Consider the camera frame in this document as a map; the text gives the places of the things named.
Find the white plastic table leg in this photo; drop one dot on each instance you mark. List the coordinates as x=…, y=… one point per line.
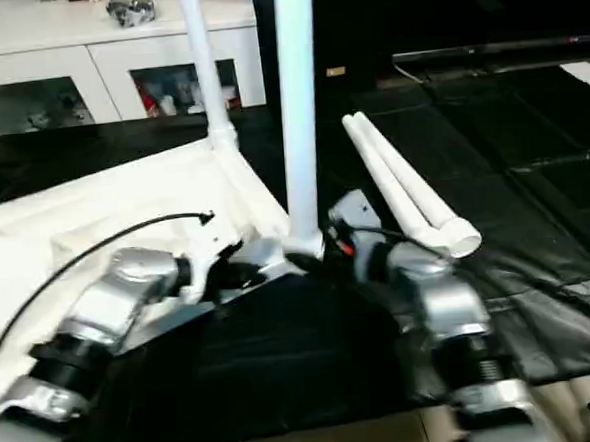
x=429, y=193
x=388, y=180
x=205, y=66
x=299, y=111

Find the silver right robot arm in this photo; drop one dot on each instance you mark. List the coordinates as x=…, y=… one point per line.
x=451, y=312

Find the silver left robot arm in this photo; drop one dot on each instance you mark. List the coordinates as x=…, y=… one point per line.
x=91, y=324

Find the black work mat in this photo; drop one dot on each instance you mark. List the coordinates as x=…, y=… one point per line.
x=284, y=362

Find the small yellow label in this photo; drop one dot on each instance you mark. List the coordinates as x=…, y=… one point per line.
x=336, y=71

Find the red bottle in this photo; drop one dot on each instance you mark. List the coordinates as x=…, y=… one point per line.
x=149, y=100

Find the white glass-door cabinet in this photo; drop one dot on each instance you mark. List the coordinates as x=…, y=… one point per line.
x=65, y=65

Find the dark bundle on cabinet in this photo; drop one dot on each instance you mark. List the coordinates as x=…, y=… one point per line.
x=130, y=8

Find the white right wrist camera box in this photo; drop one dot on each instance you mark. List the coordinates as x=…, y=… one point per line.
x=353, y=215

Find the dark metal rail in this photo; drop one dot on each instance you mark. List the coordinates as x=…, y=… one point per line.
x=495, y=49

